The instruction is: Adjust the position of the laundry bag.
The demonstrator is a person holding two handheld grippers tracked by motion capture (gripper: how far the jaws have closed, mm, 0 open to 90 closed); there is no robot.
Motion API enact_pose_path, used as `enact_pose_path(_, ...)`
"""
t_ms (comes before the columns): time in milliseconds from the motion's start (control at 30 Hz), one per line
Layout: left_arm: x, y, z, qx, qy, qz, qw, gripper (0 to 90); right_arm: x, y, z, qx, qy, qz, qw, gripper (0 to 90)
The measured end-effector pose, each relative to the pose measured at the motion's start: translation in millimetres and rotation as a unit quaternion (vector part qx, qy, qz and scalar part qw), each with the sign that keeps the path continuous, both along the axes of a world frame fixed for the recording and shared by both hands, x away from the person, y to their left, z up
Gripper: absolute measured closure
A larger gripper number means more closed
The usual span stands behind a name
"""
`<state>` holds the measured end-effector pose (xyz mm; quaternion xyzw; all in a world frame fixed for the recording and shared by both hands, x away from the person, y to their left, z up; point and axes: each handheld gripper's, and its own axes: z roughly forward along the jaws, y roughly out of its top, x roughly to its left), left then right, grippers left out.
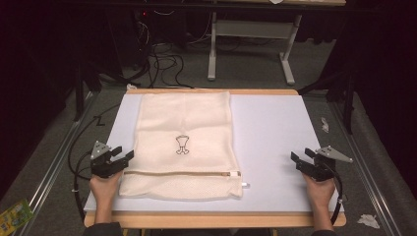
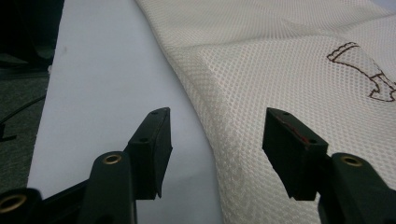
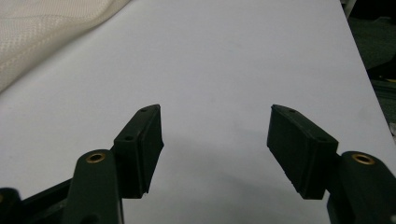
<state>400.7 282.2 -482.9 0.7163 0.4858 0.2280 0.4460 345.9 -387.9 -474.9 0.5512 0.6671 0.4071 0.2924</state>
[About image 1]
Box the black overhead bar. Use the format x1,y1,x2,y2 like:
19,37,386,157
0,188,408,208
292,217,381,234
65,0,383,15

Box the person's right hand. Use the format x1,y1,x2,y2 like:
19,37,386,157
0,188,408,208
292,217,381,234
301,173,336,208

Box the crumpled white paper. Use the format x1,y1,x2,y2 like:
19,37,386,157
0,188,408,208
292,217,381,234
356,213,382,230

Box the wooden table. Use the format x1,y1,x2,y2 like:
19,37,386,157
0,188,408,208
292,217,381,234
84,88,347,236

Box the black computer tower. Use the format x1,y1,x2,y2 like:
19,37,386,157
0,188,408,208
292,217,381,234
132,9,152,71

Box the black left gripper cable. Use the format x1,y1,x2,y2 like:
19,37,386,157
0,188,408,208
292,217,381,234
67,103,122,225

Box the person's left hand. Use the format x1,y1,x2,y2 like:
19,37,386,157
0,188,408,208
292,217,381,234
89,170,124,207

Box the metal floor rail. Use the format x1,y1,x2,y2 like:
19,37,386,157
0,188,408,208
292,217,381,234
12,90,100,236
328,97,405,236

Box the white metal desk frame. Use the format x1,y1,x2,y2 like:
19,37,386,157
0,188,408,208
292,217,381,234
207,11,305,87

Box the cream mesh laundry bag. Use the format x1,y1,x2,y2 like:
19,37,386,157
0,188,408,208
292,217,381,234
118,90,251,202

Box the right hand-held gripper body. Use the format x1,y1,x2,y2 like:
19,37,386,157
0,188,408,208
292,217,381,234
295,145,354,183

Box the white table mat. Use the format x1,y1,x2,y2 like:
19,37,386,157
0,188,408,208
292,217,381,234
83,92,345,213

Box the tangle of black floor cables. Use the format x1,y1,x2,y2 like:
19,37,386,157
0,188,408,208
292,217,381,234
131,40,195,90

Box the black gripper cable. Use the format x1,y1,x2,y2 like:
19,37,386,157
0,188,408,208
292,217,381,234
323,162,344,226
67,103,122,225

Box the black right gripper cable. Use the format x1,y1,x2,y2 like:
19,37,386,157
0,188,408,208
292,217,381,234
323,162,344,226

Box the black metal stand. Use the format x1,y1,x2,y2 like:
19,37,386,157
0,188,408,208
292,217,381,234
297,69,358,136
72,60,103,123

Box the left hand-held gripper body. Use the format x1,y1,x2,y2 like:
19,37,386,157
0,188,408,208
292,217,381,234
89,141,130,180

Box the green printed packet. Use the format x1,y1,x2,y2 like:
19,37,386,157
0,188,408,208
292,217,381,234
0,199,35,236

